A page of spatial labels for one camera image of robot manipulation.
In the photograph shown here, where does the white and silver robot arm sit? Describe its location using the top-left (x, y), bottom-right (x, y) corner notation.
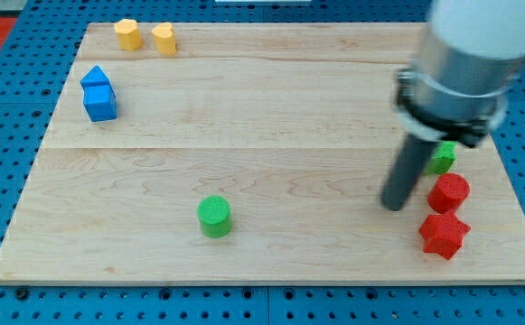
top-left (397, 0), bottom-right (525, 148)

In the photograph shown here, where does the green star block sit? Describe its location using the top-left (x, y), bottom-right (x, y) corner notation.
top-left (423, 141), bottom-right (456, 175)

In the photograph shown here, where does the red star block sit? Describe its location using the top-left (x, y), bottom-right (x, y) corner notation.
top-left (418, 209), bottom-right (472, 260)

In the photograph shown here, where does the light wooden board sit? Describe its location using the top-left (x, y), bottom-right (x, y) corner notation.
top-left (0, 23), bottom-right (525, 286)

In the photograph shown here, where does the green cylinder block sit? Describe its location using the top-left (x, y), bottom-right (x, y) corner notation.
top-left (197, 196), bottom-right (232, 238)

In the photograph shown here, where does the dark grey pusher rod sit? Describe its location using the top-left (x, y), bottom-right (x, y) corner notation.
top-left (380, 134), bottom-right (438, 211)

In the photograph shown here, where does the yellow heart block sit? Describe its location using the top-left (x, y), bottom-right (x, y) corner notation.
top-left (152, 23), bottom-right (177, 56)

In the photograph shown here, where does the blue cube block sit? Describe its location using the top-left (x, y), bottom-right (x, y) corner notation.
top-left (83, 84), bottom-right (117, 122)

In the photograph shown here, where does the yellow hexagon block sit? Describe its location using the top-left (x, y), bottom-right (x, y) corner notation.
top-left (114, 19), bottom-right (143, 51)

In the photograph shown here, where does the blue pentagon block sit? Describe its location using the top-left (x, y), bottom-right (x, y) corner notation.
top-left (80, 65), bottom-right (110, 88)

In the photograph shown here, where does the red cylinder block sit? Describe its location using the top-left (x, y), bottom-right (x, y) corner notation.
top-left (427, 173), bottom-right (470, 213)

